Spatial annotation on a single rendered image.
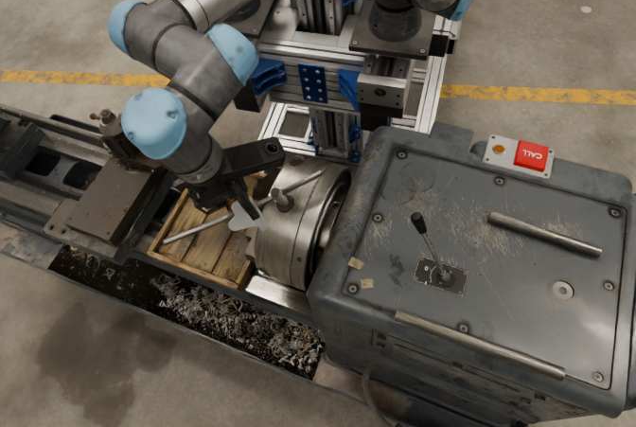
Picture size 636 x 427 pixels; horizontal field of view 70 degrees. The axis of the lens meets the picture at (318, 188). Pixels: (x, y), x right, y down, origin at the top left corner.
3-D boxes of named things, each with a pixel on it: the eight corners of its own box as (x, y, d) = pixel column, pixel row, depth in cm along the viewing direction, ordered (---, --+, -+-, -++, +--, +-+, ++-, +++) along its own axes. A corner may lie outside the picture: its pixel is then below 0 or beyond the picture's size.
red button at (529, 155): (546, 151, 97) (549, 146, 95) (541, 174, 94) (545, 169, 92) (517, 144, 98) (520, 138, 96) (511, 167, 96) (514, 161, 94)
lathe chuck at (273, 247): (345, 186, 130) (329, 143, 100) (307, 293, 123) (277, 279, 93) (316, 177, 132) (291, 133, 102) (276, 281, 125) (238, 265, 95)
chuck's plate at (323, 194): (357, 189, 129) (344, 147, 99) (319, 296, 122) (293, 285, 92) (345, 186, 130) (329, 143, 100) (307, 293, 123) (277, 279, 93)
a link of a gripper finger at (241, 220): (241, 240, 83) (216, 204, 78) (270, 225, 83) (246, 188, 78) (242, 251, 81) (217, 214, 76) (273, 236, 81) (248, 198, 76)
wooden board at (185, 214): (291, 186, 142) (289, 180, 139) (240, 293, 127) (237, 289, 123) (208, 161, 150) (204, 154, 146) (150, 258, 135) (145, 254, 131)
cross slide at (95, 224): (188, 132, 149) (184, 123, 145) (115, 247, 131) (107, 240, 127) (146, 119, 153) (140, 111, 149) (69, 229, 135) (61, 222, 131)
